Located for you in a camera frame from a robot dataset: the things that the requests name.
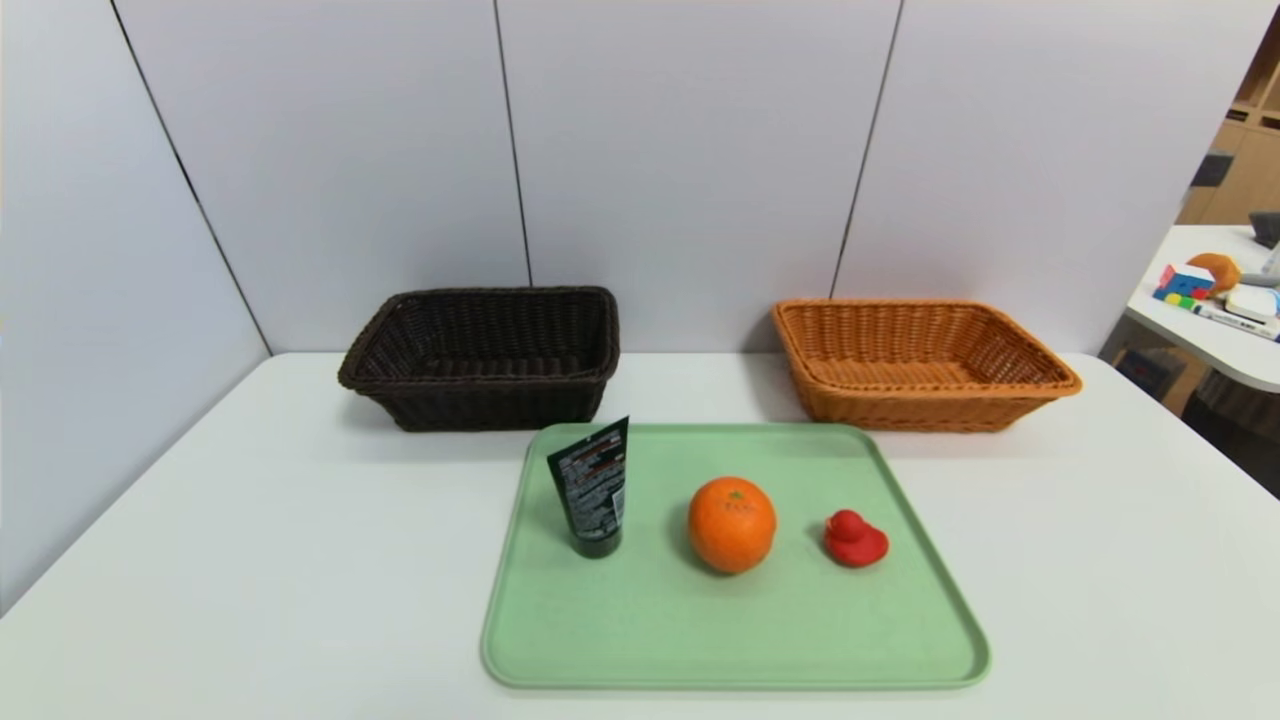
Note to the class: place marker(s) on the black cosmetic tube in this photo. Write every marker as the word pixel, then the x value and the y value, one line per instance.
pixel 590 490

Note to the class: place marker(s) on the orange fruit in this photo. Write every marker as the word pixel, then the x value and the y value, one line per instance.
pixel 732 525

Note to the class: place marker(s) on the red rubber duck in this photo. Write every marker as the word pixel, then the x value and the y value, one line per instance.
pixel 855 542

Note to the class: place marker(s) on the dark brown wicker basket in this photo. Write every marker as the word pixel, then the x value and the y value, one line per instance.
pixel 480 400

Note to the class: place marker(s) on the orange wicker basket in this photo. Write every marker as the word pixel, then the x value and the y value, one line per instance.
pixel 920 340

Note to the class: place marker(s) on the light green plastic tray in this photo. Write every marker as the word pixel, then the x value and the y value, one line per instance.
pixel 650 630

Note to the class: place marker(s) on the colourful cube toy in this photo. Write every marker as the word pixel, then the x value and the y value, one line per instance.
pixel 1185 285

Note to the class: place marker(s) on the orange plush toy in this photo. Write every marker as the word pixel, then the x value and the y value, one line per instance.
pixel 1220 268

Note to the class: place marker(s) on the white side table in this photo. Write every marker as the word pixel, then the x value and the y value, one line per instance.
pixel 1230 355

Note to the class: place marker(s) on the white marker pen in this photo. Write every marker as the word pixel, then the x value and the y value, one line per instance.
pixel 1235 322

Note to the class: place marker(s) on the small white box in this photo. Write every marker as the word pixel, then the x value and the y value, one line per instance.
pixel 1255 302

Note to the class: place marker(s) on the wooden shelf unit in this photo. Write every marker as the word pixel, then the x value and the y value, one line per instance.
pixel 1250 170

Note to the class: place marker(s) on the grey device on table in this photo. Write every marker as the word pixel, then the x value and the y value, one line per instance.
pixel 1268 230

